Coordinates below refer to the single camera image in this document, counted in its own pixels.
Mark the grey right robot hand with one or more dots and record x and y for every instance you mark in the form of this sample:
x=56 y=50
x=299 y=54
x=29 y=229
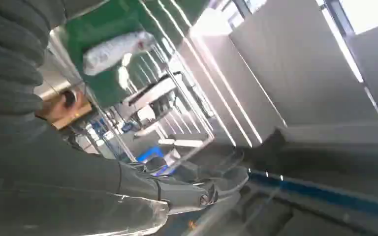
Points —
x=62 y=182

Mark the green conveyor belt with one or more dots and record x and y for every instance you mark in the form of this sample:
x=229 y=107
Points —
x=88 y=29

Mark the silver conveyor frame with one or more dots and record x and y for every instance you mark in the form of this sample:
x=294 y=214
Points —
x=215 y=84

